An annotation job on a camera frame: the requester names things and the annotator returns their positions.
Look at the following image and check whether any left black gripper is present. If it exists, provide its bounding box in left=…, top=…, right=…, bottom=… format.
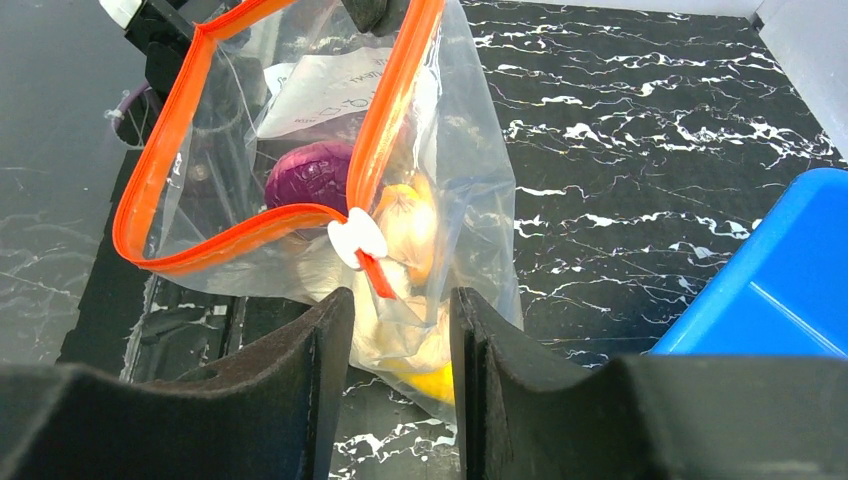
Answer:
left=99, top=0, right=253, bottom=101

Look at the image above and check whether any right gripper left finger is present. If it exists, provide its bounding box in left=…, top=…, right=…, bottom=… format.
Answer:
left=1, top=287, right=354, bottom=479

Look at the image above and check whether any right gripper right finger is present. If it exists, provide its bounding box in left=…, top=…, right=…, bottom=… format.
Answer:
left=450, top=287, right=847, bottom=479

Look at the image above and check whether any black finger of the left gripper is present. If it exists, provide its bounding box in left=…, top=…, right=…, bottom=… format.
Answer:
left=342, top=0, right=410, bottom=36

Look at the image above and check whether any clear zip top bag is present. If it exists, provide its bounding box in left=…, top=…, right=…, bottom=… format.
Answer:
left=103, top=1, right=522, bottom=421

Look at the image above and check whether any purple onion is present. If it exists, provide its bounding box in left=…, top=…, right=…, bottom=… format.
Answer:
left=264, top=140, right=354, bottom=215

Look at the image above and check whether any blue plastic bin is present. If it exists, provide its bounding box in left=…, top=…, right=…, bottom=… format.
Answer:
left=651, top=168, right=847, bottom=358

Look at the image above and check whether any white mushroom piece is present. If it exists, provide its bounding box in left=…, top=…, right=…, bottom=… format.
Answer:
left=285, top=235, right=411, bottom=312

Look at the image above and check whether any yellow mango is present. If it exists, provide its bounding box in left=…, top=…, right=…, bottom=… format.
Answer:
left=394, top=362, right=455, bottom=406

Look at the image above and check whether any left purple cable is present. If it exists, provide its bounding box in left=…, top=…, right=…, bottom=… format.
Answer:
left=105, top=80, right=160, bottom=151

